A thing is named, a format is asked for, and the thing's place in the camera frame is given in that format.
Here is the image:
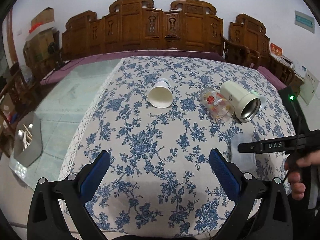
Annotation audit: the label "translucent plastic cup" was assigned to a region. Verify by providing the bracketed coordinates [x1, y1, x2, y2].
[229, 132, 257, 171]

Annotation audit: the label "small white green cup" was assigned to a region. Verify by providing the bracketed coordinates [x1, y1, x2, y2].
[251, 90, 266, 111]

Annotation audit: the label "cream steel thermos cup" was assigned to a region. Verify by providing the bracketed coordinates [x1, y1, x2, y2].
[220, 81, 261, 123]

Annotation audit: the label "glass cup red flowers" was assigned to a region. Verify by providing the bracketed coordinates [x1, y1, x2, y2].
[200, 87, 234, 124]

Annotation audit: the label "white paper cup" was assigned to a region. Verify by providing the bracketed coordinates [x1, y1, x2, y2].
[148, 78, 173, 108]

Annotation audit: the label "person's right hand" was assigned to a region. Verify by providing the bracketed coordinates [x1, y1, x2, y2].
[285, 150, 320, 200]

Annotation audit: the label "purple armchair cushion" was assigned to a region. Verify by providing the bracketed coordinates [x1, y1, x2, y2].
[258, 66, 286, 90]

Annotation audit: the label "grey utensil holder box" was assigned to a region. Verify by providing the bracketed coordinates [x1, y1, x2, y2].
[13, 111, 43, 167]

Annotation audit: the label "white device on table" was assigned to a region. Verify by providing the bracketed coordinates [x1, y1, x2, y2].
[297, 65, 308, 78]

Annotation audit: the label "wooden side table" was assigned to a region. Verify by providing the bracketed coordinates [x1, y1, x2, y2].
[268, 55, 304, 96]

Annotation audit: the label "wooden chopstick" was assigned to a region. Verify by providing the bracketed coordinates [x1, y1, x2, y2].
[23, 124, 33, 141]

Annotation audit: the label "red gift box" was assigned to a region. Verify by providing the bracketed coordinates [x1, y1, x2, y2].
[270, 42, 283, 57]

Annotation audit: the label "carved wooden armchair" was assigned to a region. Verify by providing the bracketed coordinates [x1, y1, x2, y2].
[228, 13, 296, 86]

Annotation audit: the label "wooden chair at left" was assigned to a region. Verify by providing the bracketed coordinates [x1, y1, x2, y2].
[1, 64, 32, 156]

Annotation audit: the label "large cardboard box stack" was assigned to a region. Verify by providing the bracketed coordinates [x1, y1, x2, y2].
[23, 29, 59, 67]

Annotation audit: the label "black desk fan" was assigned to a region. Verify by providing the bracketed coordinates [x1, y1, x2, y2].
[47, 42, 62, 70]

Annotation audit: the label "red plastic object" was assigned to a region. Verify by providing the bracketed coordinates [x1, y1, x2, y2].
[29, 22, 43, 34]

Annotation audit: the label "cardboard box on top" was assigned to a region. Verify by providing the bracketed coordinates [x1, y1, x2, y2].
[31, 7, 55, 26]

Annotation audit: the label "carved wooden sofa bench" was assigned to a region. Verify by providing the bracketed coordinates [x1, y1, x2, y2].
[54, 0, 250, 67]

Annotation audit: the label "white wall cabinet panel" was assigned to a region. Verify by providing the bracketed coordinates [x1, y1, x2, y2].
[299, 70, 319, 105]

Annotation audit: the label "wall electrical panel box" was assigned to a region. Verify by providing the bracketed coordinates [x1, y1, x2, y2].
[295, 10, 315, 34]

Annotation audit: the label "wooden door frame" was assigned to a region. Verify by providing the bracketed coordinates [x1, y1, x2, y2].
[6, 8, 18, 66]

